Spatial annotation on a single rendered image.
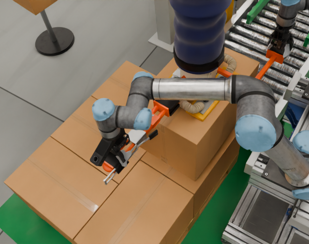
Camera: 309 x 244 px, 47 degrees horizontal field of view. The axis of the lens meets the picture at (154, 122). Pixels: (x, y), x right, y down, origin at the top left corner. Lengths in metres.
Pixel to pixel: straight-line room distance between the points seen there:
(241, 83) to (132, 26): 2.73
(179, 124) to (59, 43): 2.31
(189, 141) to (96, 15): 2.62
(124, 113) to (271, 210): 1.53
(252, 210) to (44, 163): 1.35
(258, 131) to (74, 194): 1.38
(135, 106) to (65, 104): 2.13
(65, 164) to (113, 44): 1.69
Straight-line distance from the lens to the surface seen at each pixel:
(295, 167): 1.30
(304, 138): 1.48
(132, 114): 1.16
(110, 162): 1.44
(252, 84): 1.15
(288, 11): 1.61
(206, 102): 1.73
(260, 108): 1.10
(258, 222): 2.43
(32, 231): 2.81
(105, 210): 2.11
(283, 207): 2.49
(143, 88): 1.23
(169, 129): 1.67
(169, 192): 2.10
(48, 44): 3.82
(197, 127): 1.67
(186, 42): 1.48
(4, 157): 3.18
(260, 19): 3.02
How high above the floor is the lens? 2.48
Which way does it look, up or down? 56 degrees down
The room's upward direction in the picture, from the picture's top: 8 degrees counter-clockwise
